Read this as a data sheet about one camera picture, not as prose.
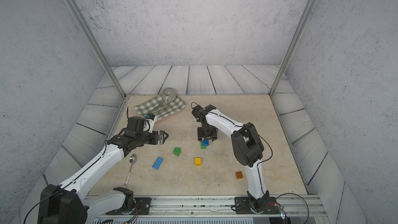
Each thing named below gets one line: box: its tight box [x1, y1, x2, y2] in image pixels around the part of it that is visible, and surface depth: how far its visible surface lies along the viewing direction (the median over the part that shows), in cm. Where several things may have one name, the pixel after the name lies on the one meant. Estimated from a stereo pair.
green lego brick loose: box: [173, 146, 181, 157], surface depth 91 cm
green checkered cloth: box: [133, 94, 187, 121], surface depth 114 cm
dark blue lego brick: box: [203, 139, 210, 147], surface depth 91 cm
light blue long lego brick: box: [151, 156, 164, 171], surface depth 87 cm
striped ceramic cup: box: [162, 87, 177, 104], surface depth 113 cm
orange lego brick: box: [235, 171, 244, 180], surface depth 83 cm
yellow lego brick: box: [194, 157, 202, 167], surface depth 86 cm
